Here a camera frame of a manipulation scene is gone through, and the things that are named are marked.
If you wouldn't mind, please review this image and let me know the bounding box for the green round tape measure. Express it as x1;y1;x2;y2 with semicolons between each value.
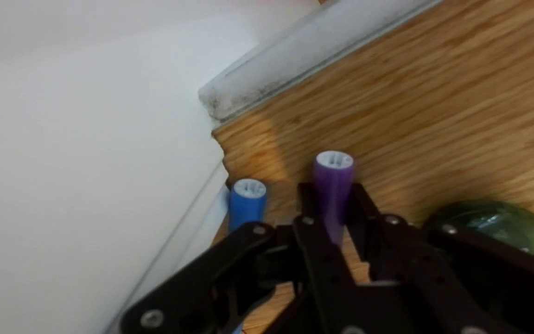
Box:
423;201;534;257

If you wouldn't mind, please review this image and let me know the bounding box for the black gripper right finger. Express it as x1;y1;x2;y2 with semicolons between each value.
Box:
347;183;534;334

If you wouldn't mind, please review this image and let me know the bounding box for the white frosted ledge trim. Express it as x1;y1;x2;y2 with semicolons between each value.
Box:
198;0;441;123

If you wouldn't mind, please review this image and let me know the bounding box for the purple marker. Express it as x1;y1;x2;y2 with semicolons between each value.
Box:
313;149;356;248

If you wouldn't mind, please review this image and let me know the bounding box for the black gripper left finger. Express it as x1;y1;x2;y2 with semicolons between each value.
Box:
121;183;358;334

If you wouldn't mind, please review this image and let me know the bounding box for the blue marker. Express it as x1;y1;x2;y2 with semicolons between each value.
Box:
226;177;269;235

